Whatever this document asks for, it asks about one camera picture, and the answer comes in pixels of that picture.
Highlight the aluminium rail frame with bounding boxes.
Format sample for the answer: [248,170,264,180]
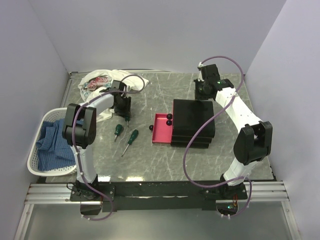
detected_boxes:
[24,181,290,205]

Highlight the green long screwdriver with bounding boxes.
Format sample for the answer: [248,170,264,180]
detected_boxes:
[121,129,139,157]

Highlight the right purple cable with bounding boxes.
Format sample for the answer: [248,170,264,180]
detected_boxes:
[183,55,253,218]

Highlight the white floral t-shirt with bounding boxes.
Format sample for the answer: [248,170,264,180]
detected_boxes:
[77,68,150,123]

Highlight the green stubby screwdriver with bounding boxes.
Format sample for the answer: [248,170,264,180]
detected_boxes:
[114,124,124,142]

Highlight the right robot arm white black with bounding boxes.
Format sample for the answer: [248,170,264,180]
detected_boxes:
[195,64,273,200]

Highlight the white laundry basket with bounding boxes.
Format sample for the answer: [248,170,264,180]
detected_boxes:
[27,107,77,177]

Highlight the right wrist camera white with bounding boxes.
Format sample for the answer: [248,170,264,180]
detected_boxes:
[197,62,206,71]

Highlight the pink bottom drawer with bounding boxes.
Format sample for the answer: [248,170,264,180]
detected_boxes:
[152,113,173,144]

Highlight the blue checked shirt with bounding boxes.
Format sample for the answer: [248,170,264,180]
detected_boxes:
[35,118,76,172]

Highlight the black drawer cabinet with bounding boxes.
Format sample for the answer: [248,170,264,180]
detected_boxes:
[170,99,216,149]

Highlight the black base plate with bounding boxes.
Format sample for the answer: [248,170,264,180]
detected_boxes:
[69,181,249,212]

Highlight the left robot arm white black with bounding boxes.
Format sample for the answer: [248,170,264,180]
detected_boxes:
[62,80,131,201]

